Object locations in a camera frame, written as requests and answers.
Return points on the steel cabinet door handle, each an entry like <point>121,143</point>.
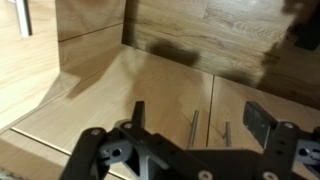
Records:
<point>193,129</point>

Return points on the steel drawer handle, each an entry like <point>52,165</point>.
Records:
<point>23,15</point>

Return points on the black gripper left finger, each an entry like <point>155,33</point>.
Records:
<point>147,156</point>

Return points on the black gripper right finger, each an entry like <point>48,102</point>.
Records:
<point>283,143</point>

